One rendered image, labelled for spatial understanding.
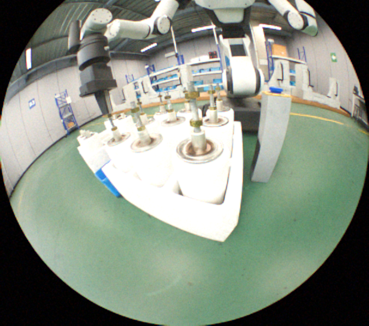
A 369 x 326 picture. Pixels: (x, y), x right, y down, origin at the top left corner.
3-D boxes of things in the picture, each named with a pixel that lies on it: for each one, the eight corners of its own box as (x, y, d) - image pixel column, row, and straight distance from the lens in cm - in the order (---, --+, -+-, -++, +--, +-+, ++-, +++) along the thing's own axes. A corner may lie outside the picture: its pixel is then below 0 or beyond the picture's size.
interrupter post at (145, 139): (140, 144, 25) (135, 130, 24) (150, 139, 25) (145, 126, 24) (142, 148, 22) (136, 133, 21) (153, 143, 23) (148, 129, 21)
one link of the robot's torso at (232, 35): (221, 33, 106) (217, 15, 98) (238, 32, 106) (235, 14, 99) (226, 53, 82) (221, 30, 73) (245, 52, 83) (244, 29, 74)
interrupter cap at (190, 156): (220, 169, 14) (220, 165, 13) (168, 162, 16) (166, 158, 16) (225, 138, 20) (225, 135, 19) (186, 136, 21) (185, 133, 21)
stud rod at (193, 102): (202, 134, 16) (195, 80, 14) (198, 136, 15) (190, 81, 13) (197, 132, 17) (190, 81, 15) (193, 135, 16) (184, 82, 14)
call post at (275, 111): (250, 168, 51) (261, 91, 37) (265, 169, 52) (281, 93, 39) (250, 181, 46) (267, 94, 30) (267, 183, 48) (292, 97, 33)
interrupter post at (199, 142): (205, 154, 16) (203, 135, 14) (190, 153, 17) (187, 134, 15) (208, 145, 18) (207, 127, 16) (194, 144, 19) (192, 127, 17)
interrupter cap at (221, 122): (214, 115, 32) (213, 113, 32) (235, 121, 28) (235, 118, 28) (193, 123, 28) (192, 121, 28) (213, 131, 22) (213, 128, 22)
